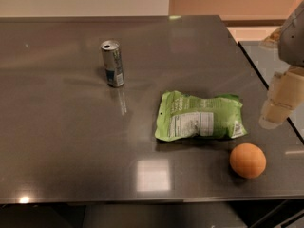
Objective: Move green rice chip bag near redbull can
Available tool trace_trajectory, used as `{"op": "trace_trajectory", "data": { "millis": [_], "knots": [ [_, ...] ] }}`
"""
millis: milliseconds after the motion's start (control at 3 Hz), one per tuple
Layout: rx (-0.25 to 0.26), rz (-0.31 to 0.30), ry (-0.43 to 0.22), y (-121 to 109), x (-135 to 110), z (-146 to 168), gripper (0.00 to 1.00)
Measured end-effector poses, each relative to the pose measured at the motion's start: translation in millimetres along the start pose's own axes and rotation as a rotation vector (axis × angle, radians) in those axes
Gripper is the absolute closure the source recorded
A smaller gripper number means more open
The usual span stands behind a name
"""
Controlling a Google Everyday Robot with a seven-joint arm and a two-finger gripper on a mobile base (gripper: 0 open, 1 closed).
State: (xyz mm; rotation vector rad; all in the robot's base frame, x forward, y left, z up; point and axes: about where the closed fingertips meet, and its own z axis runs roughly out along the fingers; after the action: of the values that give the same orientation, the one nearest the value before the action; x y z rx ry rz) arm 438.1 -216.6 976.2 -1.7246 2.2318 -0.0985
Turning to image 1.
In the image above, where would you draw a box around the orange fruit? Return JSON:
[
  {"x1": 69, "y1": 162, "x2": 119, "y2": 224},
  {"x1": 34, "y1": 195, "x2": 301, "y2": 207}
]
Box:
[{"x1": 229, "y1": 143, "x2": 267, "y2": 179}]

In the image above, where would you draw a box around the silver redbull can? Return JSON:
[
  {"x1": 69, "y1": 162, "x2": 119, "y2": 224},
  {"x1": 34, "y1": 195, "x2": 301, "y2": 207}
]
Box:
[{"x1": 101, "y1": 40, "x2": 124, "y2": 87}]

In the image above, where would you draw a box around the grey side table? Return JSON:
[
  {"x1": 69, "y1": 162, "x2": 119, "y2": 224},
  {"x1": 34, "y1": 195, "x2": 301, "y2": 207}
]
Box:
[{"x1": 238, "y1": 41, "x2": 304, "y2": 141}]

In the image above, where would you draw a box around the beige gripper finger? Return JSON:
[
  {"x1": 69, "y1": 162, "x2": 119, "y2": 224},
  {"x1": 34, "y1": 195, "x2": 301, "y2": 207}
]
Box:
[{"x1": 259, "y1": 66, "x2": 304, "y2": 129}]

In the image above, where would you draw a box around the green rice chip bag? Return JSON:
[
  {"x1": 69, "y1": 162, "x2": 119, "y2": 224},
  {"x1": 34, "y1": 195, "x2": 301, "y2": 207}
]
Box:
[{"x1": 155, "y1": 91, "x2": 247, "y2": 142}]

